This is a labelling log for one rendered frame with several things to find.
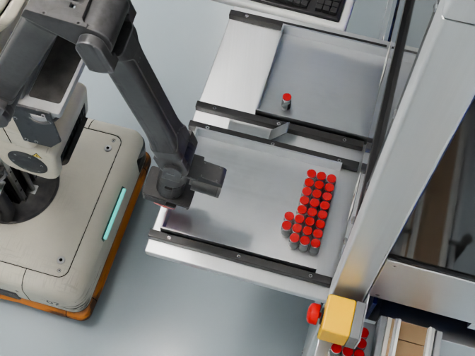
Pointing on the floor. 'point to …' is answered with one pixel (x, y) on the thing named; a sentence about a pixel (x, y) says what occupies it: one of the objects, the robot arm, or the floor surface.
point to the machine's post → (411, 147)
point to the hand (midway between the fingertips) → (166, 203)
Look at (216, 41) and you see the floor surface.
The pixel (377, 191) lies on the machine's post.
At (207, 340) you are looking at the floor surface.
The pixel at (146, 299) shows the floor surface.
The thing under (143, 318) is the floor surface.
